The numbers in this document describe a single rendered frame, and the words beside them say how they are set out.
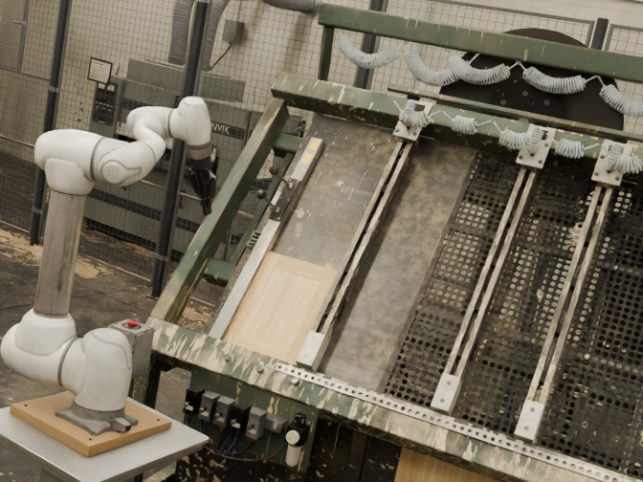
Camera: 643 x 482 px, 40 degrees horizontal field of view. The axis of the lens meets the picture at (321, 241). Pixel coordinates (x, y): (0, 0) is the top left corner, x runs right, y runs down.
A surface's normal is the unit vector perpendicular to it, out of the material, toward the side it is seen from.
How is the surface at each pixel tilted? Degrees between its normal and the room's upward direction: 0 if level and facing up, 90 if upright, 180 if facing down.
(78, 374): 86
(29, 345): 85
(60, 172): 93
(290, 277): 50
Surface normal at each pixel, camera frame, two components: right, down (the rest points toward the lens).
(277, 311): -0.18, -0.53
